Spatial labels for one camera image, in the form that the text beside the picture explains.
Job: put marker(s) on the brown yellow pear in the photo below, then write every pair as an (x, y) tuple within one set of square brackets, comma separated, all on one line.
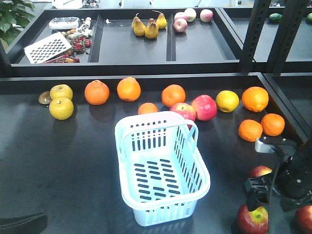
[(152, 28), (138, 26), (161, 20)]

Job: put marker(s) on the orange behind pink apples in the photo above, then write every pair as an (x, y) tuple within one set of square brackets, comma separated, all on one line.
[(173, 94)]

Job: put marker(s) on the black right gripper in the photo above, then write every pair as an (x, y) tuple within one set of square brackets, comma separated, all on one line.
[(293, 193)]

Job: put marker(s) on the pale pink apple middle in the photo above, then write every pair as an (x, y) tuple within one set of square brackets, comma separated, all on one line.
[(190, 14)]

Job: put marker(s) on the pink red apple left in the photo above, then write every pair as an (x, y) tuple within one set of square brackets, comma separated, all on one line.
[(185, 110)]

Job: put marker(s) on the pale pink apple right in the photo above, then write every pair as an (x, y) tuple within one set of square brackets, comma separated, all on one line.
[(206, 15)]

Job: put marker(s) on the brown yellow pear left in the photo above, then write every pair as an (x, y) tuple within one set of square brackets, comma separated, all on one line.
[(138, 26)]

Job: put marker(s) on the red yellow apple front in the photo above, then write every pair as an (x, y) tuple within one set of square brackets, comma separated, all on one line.
[(303, 219)]

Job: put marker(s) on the green avocado on shelf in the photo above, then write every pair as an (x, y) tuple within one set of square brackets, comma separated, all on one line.
[(275, 17)]

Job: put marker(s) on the pink red apple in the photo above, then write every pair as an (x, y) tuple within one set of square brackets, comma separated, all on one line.
[(185, 110), (205, 107)]

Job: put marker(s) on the brown yellow pear middle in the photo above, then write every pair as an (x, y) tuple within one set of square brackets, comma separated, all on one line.
[(152, 28)]

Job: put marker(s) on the small orange behind basket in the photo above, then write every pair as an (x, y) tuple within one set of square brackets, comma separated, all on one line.
[(147, 108)]

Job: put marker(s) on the white plastic fittings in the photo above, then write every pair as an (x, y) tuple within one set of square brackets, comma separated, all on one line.
[(85, 29)]

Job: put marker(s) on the pale pink apple front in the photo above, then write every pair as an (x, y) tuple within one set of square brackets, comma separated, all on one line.
[(180, 25)]

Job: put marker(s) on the pile of small red fruits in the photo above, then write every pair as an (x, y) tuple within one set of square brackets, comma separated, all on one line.
[(79, 45)]

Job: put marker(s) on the white electronic device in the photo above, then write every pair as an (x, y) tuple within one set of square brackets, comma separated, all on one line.
[(64, 23)]

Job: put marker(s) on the green potted plant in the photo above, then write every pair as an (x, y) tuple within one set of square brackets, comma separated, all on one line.
[(14, 12)]

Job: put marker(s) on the brown yellow pear right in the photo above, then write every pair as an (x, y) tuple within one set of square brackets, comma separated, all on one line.
[(161, 20)]

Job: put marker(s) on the yellow apple back left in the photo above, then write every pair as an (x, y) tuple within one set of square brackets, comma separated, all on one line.
[(61, 91)]

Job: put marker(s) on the small orange near apples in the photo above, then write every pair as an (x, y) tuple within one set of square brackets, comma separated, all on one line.
[(250, 130)]

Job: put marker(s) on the orange front right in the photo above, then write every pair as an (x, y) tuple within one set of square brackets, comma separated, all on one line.
[(273, 124)]

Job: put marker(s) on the orange with knob left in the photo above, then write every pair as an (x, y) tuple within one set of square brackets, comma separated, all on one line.
[(96, 92)]

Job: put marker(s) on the large orange back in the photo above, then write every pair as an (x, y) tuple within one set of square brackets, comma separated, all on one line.
[(255, 99)]

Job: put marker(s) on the pale pink apple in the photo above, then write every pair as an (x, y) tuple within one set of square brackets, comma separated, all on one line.
[(206, 15), (190, 14), (180, 25)]

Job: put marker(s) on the red yellow apple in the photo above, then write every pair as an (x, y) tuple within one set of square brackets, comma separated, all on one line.
[(259, 171), (303, 219), (253, 222)]

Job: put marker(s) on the light blue plastic basket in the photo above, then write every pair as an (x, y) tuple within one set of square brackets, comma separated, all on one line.
[(161, 171)]

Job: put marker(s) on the black upright shelf post right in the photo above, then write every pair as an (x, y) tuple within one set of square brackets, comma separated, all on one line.
[(285, 35)]

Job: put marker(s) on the black wooden fruit display stand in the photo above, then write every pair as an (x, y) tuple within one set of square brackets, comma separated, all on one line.
[(68, 169)]

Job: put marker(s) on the brown mushroom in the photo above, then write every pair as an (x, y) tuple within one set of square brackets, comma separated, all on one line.
[(45, 98)]

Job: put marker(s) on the yellow apple front left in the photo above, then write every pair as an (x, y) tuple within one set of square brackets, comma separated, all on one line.
[(61, 108)]

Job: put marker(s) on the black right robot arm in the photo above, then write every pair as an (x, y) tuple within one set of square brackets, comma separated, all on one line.
[(296, 166)]

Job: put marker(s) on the pink red apple right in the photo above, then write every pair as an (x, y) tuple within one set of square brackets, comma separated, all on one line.
[(205, 107)]

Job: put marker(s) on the yellow orange citrus fruit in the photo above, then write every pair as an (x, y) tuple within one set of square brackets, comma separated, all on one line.
[(227, 101)]

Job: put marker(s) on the white perforated plastic tray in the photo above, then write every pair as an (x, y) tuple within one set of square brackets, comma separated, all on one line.
[(45, 49)]

